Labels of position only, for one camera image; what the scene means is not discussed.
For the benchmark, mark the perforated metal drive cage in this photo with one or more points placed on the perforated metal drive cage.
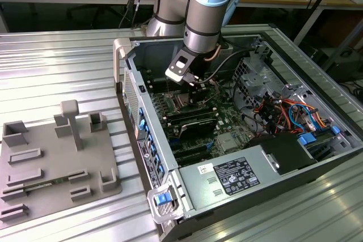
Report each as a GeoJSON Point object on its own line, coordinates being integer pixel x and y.
{"type": "Point", "coordinates": [255, 79]}

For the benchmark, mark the black graphics card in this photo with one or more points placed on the black graphics card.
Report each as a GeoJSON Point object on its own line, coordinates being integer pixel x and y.
{"type": "Point", "coordinates": [198, 130]}

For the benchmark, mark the small CPU plate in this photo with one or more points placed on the small CPU plate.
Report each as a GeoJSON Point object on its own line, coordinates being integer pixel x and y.
{"type": "Point", "coordinates": [181, 101]}

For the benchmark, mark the black plastic air shroud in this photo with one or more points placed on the black plastic air shroud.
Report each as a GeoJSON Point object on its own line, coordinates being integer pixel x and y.
{"type": "Point", "coordinates": [283, 151]}

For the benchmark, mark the green RAM stick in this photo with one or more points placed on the green RAM stick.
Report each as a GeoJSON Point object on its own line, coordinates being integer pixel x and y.
{"type": "Point", "coordinates": [42, 184]}

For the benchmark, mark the black expansion slot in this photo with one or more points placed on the black expansion slot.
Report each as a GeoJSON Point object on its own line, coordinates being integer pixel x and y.
{"type": "Point", "coordinates": [193, 157]}

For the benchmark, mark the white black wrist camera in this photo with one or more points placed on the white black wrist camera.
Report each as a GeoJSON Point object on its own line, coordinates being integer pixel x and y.
{"type": "Point", "coordinates": [178, 69]}

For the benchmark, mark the blue drive carrier latch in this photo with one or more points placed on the blue drive carrier latch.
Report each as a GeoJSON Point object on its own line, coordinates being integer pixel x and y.
{"type": "Point", "coordinates": [307, 140]}

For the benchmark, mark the black box under desk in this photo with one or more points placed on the black box under desk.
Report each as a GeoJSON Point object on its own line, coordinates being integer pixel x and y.
{"type": "Point", "coordinates": [346, 63]}

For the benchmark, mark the open grey PC case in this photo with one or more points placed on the open grey PC case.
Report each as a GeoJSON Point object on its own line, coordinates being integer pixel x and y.
{"type": "Point", "coordinates": [297, 185]}

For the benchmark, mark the grey plastic parts rack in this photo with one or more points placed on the grey plastic parts rack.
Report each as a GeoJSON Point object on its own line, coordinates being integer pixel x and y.
{"type": "Point", "coordinates": [56, 154]}

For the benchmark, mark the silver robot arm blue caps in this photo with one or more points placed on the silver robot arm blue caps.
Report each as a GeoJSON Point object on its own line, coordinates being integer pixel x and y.
{"type": "Point", "coordinates": [204, 12]}

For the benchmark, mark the grey power supply unit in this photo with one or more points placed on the grey power supply unit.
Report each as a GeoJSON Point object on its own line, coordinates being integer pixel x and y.
{"type": "Point", "coordinates": [198, 185]}

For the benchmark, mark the small blue clip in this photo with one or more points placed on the small blue clip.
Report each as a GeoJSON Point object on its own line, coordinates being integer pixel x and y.
{"type": "Point", "coordinates": [334, 130]}

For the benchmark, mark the black CPU socket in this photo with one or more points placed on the black CPU socket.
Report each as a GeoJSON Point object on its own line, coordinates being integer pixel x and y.
{"type": "Point", "coordinates": [172, 103]}

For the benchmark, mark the blue release latch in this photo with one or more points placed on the blue release latch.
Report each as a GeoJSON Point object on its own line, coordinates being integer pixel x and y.
{"type": "Point", "coordinates": [162, 199]}

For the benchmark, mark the silver chipset heatsink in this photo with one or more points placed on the silver chipset heatsink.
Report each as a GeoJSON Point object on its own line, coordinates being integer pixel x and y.
{"type": "Point", "coordinates": [227, 142]}

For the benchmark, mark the green motherboard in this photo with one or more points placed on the green motherboard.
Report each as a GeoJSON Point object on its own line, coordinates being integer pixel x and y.
{"type": "Point", "coordinates": [229, 123]}

